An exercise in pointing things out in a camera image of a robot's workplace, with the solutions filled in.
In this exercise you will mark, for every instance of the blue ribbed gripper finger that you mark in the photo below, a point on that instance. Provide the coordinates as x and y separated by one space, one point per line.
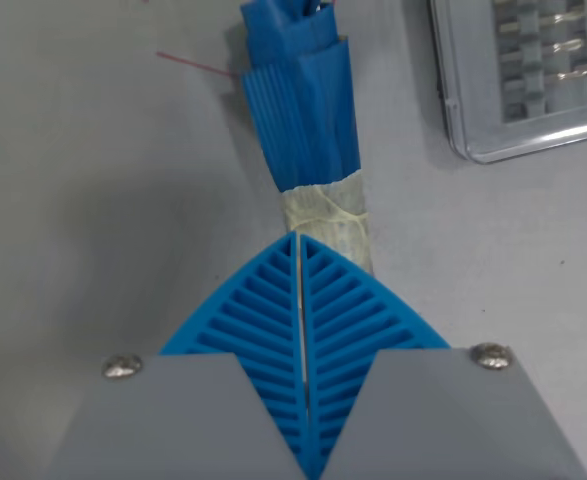
253 320
353 320

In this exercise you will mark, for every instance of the blue bag with paper tape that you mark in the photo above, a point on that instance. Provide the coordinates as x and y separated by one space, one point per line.
303 125

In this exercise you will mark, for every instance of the clear plastic case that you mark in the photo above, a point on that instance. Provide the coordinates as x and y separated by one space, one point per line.
533 75

